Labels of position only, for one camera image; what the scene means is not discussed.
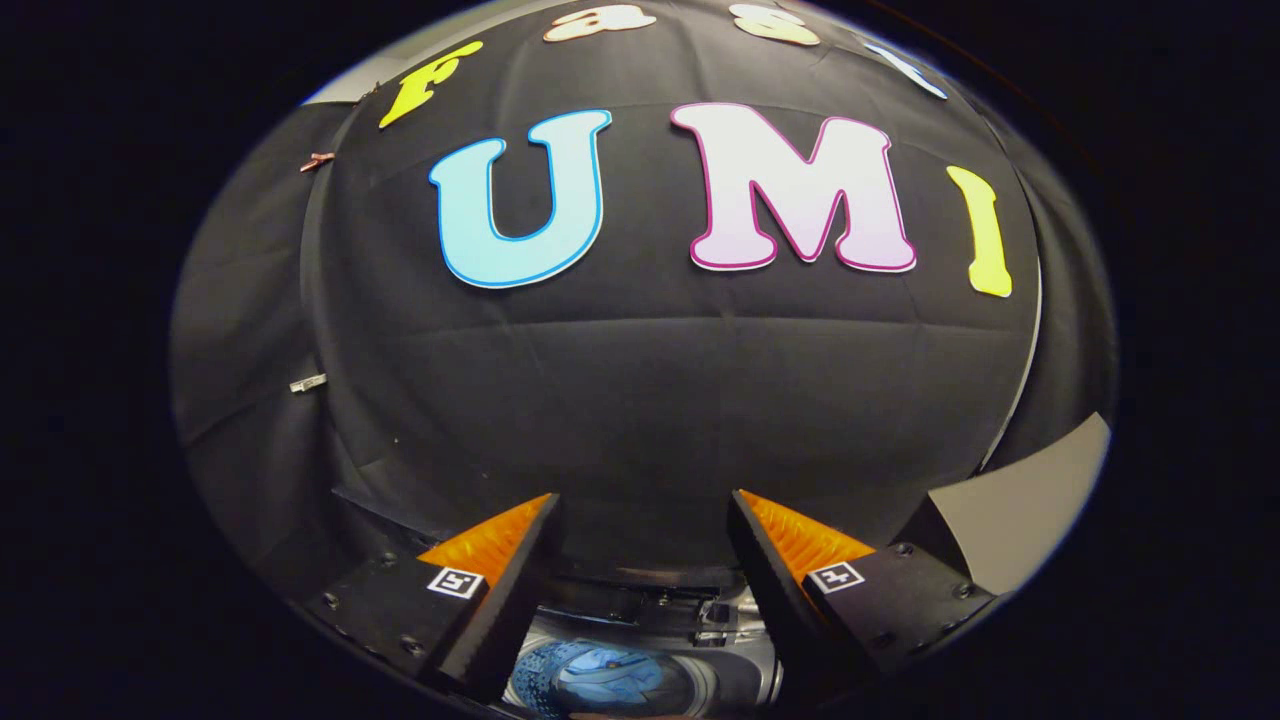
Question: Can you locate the black backdrop cloth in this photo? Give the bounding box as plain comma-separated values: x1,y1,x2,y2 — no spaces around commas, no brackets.
168,0,1119,601

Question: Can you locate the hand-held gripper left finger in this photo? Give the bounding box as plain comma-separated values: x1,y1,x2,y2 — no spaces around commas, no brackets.
303,492,563,704

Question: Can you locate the light blue garment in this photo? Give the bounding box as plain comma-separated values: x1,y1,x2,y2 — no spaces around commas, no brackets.
548,643,696,719

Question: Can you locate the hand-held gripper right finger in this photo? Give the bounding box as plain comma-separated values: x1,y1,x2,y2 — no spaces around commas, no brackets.
726,489,1001,706

